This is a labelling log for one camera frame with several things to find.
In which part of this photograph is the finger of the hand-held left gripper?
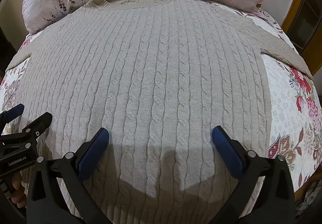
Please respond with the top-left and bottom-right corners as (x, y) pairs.
(0, 103), (25, 124)
(0, 112), (53, 145)

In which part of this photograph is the beige cable-knit sweater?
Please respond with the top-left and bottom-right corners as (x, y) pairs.
(5, 0), (314, 224)

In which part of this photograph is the person's left hand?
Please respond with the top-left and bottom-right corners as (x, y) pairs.
(8, 171), (29, 209)

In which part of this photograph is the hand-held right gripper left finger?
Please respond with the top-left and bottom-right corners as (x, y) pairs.
(26, 127), (112, 224)

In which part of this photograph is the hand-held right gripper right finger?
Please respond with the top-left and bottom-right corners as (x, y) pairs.
(212, 125), (296, 224)

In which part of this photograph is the floral bed sheet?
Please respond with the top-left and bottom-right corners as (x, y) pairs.
(0, 3), (322, 224)

